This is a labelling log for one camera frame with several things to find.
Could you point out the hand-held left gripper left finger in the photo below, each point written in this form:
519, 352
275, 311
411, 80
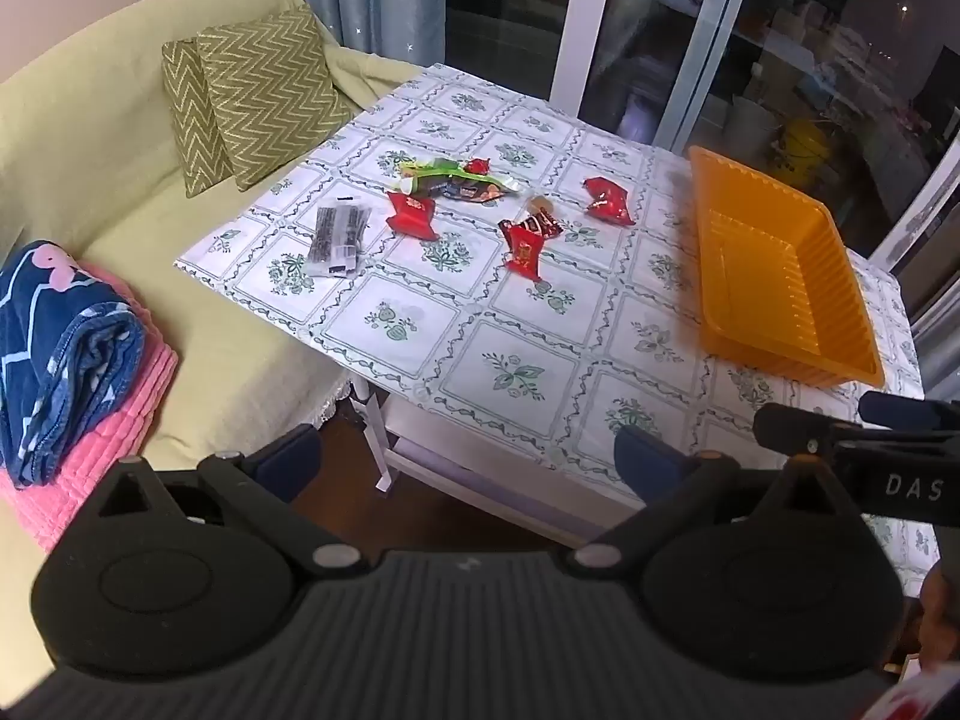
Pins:
289, 459

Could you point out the small red candy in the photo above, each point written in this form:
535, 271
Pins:
478, 165

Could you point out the white bucket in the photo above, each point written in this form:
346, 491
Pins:
750, 124

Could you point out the pink ribbed blanket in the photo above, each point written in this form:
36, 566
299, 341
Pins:
127, 427

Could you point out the orange plastic tray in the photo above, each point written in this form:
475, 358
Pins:
750, 270

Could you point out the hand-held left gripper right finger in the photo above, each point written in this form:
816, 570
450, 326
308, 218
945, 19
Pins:
641, 461

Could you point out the blue patterned blanket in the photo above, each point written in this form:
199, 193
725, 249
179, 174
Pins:
60, 345

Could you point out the white sliding glass door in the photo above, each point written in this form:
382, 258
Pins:
581, 22

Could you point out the white table frame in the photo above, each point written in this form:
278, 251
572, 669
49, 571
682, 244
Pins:
375, 435

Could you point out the dark long snack packet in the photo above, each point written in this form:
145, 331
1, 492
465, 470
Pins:
469, 191

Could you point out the green zigzag pillow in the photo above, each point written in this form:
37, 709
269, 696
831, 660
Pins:
187, 120
270, 90

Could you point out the small brown candy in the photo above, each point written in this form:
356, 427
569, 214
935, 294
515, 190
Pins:
540, 205

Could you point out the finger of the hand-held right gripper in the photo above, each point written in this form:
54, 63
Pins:
795, 431
907, 412

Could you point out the black seaweed packet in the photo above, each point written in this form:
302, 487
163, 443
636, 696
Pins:
337, 236

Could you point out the yellow-green sofa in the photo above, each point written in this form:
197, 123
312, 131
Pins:
112, 112

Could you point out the red snack packet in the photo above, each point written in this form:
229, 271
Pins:
411, 214
525, 253
609, 201

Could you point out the floral tablecloth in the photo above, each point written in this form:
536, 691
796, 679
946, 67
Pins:
480, 360

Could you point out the yellow bucket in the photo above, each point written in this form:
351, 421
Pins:
806, 139

